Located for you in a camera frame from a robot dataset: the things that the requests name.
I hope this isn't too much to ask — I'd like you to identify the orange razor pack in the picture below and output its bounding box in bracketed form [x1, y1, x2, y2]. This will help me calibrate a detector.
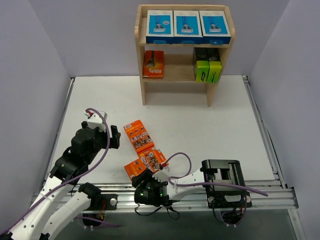
[142, 50, 165, 79]
[123, 120, 155, 154]
[124, 148, 167, 182]

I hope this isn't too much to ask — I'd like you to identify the orange razor pack front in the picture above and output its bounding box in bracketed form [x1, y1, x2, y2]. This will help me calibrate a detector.
[124, 148, 167, 182]

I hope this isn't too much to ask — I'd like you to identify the orange razor pack top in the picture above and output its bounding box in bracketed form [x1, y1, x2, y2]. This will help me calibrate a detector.
[142, 50, 165, 79]

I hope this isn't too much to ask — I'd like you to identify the black green Gillette box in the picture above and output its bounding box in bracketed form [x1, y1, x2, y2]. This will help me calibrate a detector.
[206, 48, 222, 84]
[193, 47, 210, 83]

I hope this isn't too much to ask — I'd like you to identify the white Harry's razor blister pack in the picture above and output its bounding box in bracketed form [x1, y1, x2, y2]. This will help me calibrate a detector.
[145, 10, 174, 44]

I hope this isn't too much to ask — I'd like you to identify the blue Harry's razor box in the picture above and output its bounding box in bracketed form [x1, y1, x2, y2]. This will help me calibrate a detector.
[173, 10, 203, 45]
[199, 10, 232, 45]

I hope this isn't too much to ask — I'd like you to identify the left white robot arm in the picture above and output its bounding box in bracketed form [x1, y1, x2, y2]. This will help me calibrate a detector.
[0, 121, 121, 240]

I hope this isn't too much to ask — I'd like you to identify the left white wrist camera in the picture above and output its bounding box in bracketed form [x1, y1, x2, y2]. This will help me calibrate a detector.
[84, 110, 106, 132]

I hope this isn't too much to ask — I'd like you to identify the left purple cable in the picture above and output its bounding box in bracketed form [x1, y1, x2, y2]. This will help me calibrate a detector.
[0, 107, 111, 233]

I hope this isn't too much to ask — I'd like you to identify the purple cable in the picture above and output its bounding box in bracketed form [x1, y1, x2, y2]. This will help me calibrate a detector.
[161, 152, 270, 197]
[0, 107, 111, 233]

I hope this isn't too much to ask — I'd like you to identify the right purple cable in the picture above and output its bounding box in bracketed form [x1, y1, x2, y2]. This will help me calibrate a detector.
[161, 152, 270, 197]

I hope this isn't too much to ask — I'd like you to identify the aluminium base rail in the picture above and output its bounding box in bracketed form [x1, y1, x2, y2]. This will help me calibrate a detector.
[29, 181, 298, 213]

